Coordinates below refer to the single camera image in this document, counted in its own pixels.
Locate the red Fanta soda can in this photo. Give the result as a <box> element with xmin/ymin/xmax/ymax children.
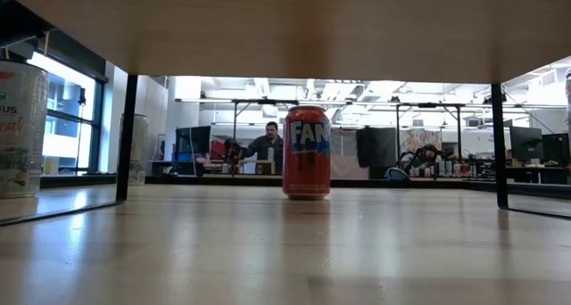
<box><xmin>280</xmin><ymin>104</ymin><xmax>332</xmax><ymax>202</ymax></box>

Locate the tall white Celsius can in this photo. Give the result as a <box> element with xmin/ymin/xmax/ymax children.
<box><xmin>116</xmin><ymin>112</ymin><xmax>150</xmax><ymax>186</ymax></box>
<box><xmin>0</xmin><ymin>60</ymin><xmax>50</xmax><ymax>200</ymax></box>

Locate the background small wooden shelf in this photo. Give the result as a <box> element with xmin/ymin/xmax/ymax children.
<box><xmin>237</xmin><ymin>159</ymin><xmax>277</xmax><ymax>176</ymax></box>

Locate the wooden shelf with black legs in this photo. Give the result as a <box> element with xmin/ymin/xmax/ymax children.
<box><xmin>0</xmin><ymin>0</ymin><xmax>571</xmax><ymax>228</ymax></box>

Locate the person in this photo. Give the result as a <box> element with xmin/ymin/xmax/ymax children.
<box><xmin>240</xmin><ymin>120</ymin><xmax>285</xmax><ymax>176</ymax></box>

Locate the white hanging cloth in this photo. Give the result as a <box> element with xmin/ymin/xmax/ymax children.
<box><xmin>329</xmin><ymin>128</ymin><xmax>369</xmax><ymax>180</ymax></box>

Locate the black hanging panel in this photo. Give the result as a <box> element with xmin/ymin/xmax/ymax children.
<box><xmin>355</xmin><ymin>126</ymin><xmax>398</xmax><ymax>180</ymax></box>

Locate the black computer monitor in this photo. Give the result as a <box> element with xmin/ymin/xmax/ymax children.
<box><xmin>509</xmin><ymin>126</ymin><xmax>545</xmax><ymax>162</ymax></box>
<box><xmin>175</xmin><ymin>125</ymin><xmax>212</xmax><ymax>163</ymax></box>
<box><xmin>542</xmin><ymin>133</ymin><xmax>571</xmax><ymax>167</ymax></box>

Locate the blue and black bag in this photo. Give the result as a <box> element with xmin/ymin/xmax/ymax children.
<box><xmin>384</xmin><ymin>166</ymin><xmax>410</xmax><ymax>182</ymax></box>

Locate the dark background desk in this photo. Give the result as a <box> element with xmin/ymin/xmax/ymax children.
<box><xmin>149</xmin><ymin>160</ymin><xmax>206</xmax><ymax>177</ymax></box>
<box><xmin>506</xmin><ymin>164</ymin><xmax>571</xmax><ymax>185</ymax></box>

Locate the black tripod stand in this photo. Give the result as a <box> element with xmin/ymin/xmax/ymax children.
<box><xmin>75</xmin><ymin>87</ymin><xmax>88</xmax><ymax>175</ymax></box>

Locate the black metal gantry frame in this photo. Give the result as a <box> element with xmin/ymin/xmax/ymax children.
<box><xmin>231</xmin><ymin>97</ymin><xmax>301</xmax><ymax>177</ymax></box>
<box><xmin>394</xmin><ymin>102</ymin><xmax>468</xmax><ymax>177</ymax></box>

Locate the black aluminium table frame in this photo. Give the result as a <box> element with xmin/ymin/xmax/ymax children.
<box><xmin>39</xmin><ymin>173</ymin><xmax>571</xmax><ymax>200</ymax></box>

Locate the colourful wall poster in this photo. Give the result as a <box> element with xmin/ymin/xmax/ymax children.
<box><xmin>399</xmin><ymin>128</ymin><xmax>443</xmax><ymax>157</ymax></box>

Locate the large window with dark frame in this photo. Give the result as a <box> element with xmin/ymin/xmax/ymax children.
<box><xmin>26</xmin><ymin>50</ymin><xmax>106</xmax><ymax>175</ymax></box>

